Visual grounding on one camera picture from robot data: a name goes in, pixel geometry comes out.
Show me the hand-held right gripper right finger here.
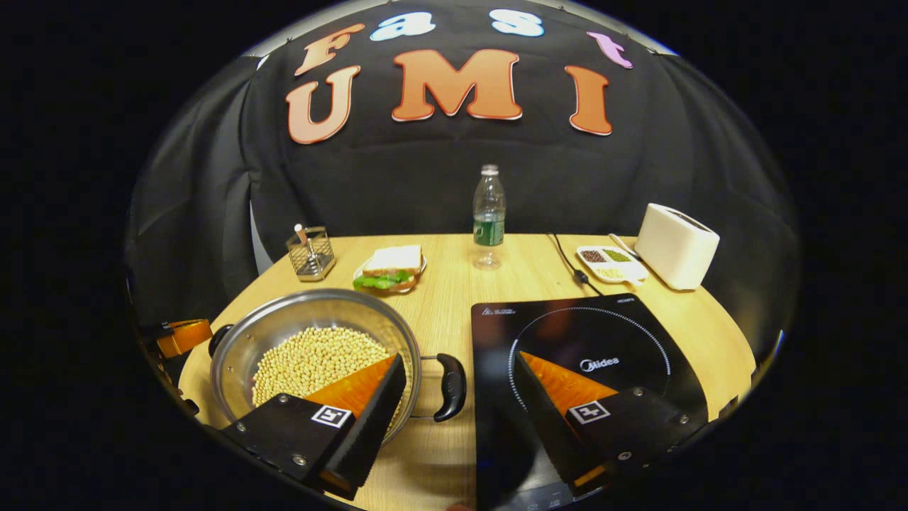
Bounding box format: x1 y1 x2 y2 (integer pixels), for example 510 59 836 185
512 350 710 498

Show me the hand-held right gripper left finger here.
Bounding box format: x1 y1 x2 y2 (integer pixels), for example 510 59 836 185
221 353 409 501

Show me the black induction cooktop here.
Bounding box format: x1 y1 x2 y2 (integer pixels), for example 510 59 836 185
470 292 710 511

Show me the stainless steel pot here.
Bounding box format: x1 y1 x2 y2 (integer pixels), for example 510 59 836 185
208 287 467 448

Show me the pile of yellow soybeans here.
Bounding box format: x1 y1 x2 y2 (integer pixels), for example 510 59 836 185
250 325 392 409

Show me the sandwich with lettuce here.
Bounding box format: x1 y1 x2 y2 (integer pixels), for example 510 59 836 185
353 245 424 292

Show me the white divided dish of beans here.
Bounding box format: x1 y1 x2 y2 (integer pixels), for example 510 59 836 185
576 245 650 286

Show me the clear plastic water bottle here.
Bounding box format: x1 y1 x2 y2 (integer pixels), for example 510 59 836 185
472 164 506 270

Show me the white toaster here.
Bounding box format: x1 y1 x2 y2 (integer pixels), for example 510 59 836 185
633 203 721 291

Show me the black backdrop cloth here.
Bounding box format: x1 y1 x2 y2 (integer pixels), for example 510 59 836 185
124 0 802 356

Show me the black power cable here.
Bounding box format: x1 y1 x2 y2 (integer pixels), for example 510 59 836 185
550 233 604 297

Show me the metal wire basket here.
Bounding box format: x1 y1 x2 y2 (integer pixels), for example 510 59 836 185
286 224 337 282

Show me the white toaster cable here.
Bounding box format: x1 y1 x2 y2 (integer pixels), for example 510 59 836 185
608 233 643 262

